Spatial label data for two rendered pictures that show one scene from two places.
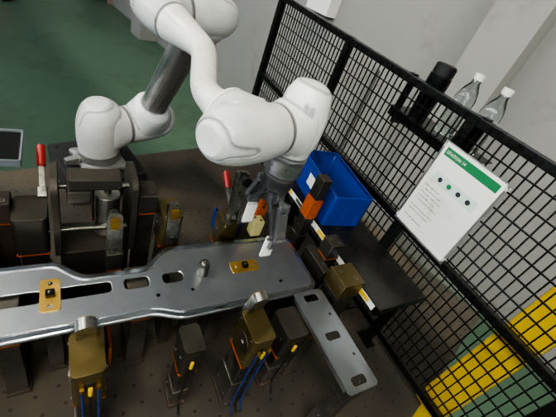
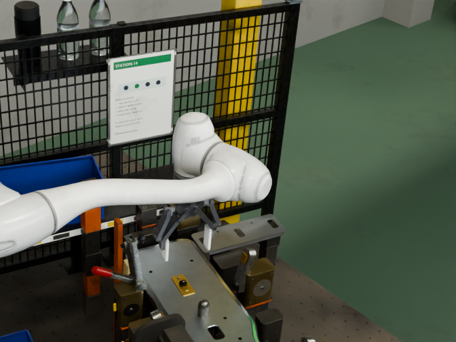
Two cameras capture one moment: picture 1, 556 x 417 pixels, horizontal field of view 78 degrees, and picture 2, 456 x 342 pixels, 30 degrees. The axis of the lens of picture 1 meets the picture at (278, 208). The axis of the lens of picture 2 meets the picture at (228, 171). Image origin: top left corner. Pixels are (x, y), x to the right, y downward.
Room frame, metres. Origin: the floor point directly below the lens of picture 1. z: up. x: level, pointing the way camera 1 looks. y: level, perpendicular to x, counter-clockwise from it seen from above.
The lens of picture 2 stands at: (0.30, 1.79, 2.57)
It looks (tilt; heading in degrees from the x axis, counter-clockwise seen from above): 33 degrees down; 279
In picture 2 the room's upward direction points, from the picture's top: 5 degrees clockwise
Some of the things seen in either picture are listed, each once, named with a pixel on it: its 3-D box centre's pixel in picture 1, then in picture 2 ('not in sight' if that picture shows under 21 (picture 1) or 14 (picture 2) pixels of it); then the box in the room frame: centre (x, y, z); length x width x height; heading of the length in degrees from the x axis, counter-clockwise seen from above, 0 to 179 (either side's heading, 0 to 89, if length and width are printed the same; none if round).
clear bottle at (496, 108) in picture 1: (486, 121); (99, 21); (1.10, -0.47, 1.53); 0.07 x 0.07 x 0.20
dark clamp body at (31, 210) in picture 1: (36, 257); not in sight; (0.53, 0.55, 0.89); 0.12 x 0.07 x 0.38; 40
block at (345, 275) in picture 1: (324, 309); (181, 250); (0.77, -0.27, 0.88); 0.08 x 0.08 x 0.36; 40
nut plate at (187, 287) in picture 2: (244, 265); (182, 283); (0.69, 0.02, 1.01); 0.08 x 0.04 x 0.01; 129
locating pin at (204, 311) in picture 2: (203, 268); (203, 309); (0.61, 0.12, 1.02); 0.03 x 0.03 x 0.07
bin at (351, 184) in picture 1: (330, 186); (49, 193); (1.15, -0.15, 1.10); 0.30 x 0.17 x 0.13; 33
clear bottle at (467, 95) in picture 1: (460, 105); (67, 25); (1.18, -0.40, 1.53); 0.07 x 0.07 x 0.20
